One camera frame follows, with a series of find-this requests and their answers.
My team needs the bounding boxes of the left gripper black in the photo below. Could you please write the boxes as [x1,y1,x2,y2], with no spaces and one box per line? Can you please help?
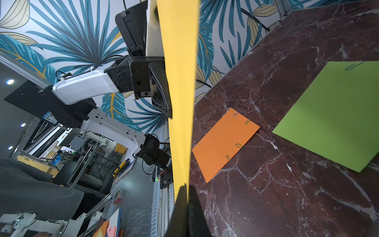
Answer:
[104,55,172,119]

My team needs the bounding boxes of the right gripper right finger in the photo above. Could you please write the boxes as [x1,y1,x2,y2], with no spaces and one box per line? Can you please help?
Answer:
[188,185,211,237]

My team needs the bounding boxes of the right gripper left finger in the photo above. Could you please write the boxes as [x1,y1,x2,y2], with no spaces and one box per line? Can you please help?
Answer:
[164,185,188,237]

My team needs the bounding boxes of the yellow paper sheet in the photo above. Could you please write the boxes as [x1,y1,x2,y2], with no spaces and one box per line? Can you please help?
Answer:
[157,1,200,198]

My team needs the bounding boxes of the green paper sheet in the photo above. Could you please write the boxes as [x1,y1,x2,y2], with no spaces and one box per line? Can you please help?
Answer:
[273,61,379,172]

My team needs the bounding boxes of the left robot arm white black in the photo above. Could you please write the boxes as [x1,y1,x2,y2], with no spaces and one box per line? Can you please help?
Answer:
[5,56,172,169]

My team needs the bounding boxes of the stack of coloured paper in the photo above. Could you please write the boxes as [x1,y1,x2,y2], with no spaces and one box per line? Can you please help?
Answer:
[93,209,124,237]

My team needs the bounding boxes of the orange paper sheet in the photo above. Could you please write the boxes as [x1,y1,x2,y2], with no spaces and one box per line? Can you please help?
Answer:
[192,108,260,183]

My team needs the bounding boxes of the aluminium front rail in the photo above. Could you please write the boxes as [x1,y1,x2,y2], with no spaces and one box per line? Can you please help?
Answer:
[149,127,177,237]

